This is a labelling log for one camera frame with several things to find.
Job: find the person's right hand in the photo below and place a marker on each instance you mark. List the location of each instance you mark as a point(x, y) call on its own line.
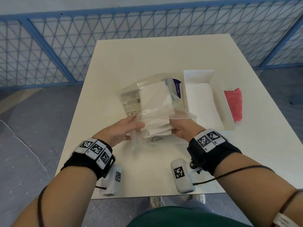
point(187, 128)

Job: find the person's left hand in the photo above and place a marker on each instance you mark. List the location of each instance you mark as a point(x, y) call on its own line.
point(116, 132)

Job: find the clear plastic tissue packet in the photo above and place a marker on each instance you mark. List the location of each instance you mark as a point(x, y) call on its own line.
point(130, 99)

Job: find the white tissue box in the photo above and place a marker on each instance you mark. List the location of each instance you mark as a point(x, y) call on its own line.
point(222, 104)

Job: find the pink cleaning cloth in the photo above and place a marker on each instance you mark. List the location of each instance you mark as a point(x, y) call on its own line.
point(234, 104)

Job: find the person's right forearm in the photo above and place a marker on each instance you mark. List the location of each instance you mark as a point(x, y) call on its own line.
point(255, 191)

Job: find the person's left forearm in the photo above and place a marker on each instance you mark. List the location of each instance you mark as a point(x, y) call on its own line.
point(66, 200)

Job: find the black right wristband with markers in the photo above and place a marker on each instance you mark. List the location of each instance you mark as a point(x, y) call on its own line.
point(220, 156)

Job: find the black wristband with markers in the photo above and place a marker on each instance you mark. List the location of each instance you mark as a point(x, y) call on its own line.
point(220, 156)
point(80, 163)

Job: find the black left wristband with markers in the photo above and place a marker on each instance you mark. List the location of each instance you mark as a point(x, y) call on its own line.
point(80, 163)

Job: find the white right shoe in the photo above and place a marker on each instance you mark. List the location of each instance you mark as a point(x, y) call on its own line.
point(200, 198)

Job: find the white shoe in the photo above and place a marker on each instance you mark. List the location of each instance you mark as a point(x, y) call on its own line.
point(200, 198)
point(157, 202)

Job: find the grey trousers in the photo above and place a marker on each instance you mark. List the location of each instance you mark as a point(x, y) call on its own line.
point(182, 202)

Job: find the white left shoe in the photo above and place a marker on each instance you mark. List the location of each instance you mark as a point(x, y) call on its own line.
point(157, 202)

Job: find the green shirt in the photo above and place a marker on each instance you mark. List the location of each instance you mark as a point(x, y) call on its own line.
point(189, 217)

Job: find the blue mesh fence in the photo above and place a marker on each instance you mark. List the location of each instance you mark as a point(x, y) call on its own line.
point(142, 8)

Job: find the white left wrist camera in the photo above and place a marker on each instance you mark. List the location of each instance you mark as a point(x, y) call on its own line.
point(112, 184)

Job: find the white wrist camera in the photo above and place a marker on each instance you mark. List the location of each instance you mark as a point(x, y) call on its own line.
point(182, 184)
point(112, 184)

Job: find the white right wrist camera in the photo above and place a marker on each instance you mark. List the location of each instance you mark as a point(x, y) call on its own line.
point(182, 184)

